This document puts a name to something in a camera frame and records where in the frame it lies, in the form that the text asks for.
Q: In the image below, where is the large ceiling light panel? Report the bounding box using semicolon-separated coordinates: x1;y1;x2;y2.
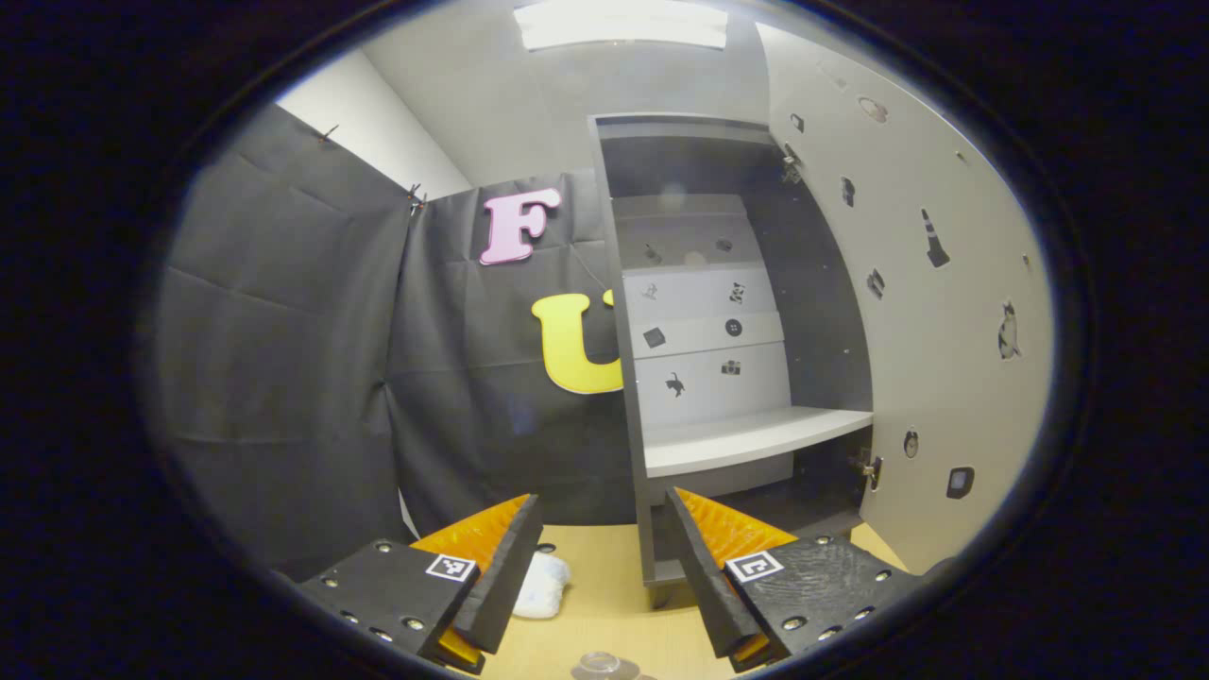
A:
513;0;730;52

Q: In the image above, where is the white crumpled cloth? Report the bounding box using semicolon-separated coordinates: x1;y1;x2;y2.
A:
513;552;572;621

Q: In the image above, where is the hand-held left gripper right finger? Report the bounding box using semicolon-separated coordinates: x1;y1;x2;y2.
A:
664;486;922;673

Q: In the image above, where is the black backdrop cloth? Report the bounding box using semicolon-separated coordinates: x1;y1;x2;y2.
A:
151;102;655;583

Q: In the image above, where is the grey cabinet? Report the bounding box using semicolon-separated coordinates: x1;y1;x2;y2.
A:
587;113;877;611

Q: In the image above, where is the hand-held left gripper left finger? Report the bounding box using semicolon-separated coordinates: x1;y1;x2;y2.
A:
296;493;546;673

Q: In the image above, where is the beige cabinet door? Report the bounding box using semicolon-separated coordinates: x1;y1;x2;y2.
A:
756;21;1055;577

